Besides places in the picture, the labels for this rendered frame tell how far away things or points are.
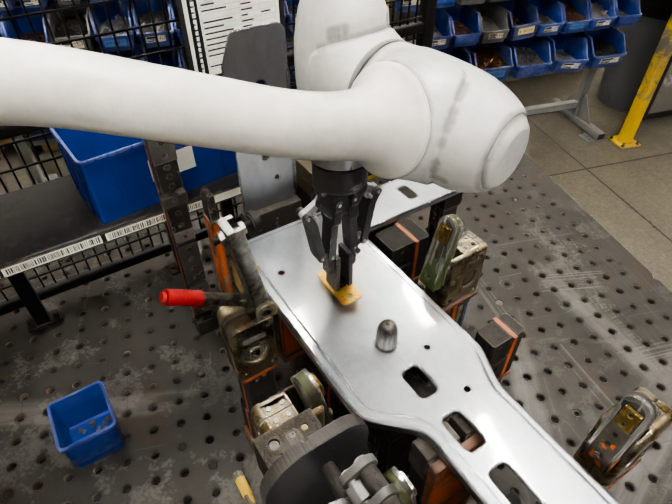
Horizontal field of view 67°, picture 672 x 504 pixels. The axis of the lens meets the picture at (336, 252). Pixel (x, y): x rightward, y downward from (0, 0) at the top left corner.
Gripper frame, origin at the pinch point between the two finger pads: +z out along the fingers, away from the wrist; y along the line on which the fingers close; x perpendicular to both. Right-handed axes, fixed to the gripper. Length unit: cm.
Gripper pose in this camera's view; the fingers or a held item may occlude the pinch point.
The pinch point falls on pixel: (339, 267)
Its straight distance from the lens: 80.0
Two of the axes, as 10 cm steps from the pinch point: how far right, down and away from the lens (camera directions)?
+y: 8.4, -3.7, 4.0
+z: 0.0, 7.3, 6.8
